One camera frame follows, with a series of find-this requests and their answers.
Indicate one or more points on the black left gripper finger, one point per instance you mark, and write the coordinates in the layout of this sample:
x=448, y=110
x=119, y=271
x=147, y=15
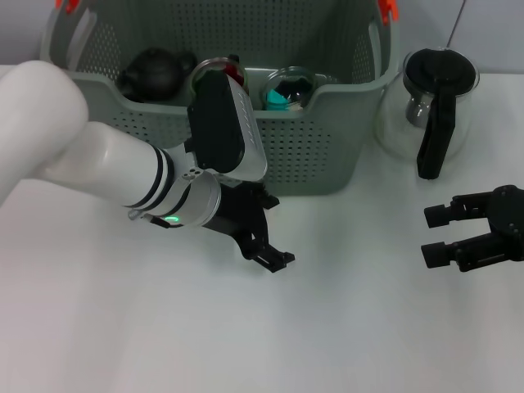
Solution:
x=268, y=199
x=272, y=258

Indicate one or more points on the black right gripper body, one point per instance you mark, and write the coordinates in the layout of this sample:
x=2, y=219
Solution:
x=509, y=221

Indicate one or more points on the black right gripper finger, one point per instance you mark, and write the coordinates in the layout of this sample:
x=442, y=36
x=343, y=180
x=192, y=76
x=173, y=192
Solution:
x=454, y=210
x=462, y=251

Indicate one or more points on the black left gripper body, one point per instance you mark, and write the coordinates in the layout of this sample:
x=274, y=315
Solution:
x=241, y=217

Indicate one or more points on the white toy brick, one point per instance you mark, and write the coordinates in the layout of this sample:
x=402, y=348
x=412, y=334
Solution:
x=295, y=107

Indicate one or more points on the teal toy brick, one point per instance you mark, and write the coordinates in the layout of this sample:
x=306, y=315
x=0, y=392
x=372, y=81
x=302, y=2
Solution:
x=276, y=100

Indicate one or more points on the glass jar with teal bricks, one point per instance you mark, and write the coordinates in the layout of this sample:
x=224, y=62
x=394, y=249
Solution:
x=294, y=79

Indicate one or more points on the glass teacup with black holder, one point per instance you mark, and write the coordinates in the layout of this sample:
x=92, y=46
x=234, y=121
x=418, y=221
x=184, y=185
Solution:
x=200, y=69

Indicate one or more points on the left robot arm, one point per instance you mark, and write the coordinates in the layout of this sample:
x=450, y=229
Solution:
x=82, y=143

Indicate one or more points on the grey-green perforated storage bin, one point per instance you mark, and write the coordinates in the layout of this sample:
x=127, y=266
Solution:
x=311, y=155

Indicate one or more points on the black clay teapot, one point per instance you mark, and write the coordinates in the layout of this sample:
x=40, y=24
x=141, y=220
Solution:
x=153, y=73

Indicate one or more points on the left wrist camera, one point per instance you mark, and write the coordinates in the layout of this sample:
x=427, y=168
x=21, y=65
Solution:
x=221, y=123

